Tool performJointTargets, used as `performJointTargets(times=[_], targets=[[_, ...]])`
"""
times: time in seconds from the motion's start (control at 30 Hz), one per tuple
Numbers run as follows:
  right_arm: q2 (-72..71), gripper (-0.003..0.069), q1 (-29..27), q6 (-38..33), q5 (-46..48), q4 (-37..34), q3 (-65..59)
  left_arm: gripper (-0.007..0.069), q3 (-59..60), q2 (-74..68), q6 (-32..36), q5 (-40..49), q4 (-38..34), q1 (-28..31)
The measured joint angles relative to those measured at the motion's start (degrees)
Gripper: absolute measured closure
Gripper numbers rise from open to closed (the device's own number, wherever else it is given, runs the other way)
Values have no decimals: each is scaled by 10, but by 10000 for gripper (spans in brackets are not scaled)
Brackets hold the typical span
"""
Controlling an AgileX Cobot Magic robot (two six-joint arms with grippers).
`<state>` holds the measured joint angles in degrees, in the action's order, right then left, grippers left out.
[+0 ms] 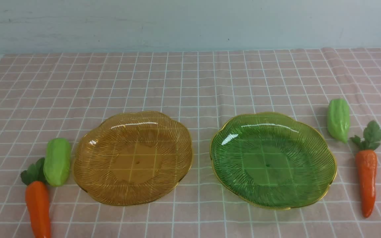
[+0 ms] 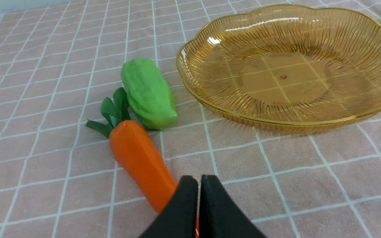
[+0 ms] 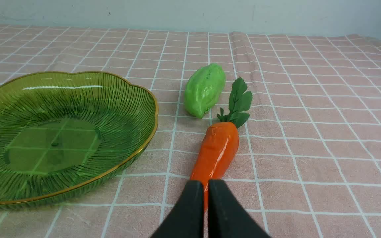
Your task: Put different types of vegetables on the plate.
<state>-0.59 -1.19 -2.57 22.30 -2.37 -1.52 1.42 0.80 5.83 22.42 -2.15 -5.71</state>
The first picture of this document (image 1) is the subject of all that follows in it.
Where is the pink checkered tablecloth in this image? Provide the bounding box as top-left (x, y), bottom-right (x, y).
top-left (0, 47), bottom-right (381, 238)

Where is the orange toy carrot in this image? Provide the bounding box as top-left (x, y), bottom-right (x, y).
top-left (350, 120), bottom-right (381, 218)
top-left (20, 158), bottom-right (51, 238)

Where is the green toy gourd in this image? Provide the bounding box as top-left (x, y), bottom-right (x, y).
top-left (43, 138), bottom-right (71, 187)
top-left (327, 98), bottom-right (351, 143)

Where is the amber ribbed plastic plate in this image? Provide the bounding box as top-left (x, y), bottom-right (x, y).
top-left (72, 111), bottom-right (193, 206)

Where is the green ribbed plastic plate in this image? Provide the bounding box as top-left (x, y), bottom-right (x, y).
top-left (210, 112), bottom-right (337, 210)

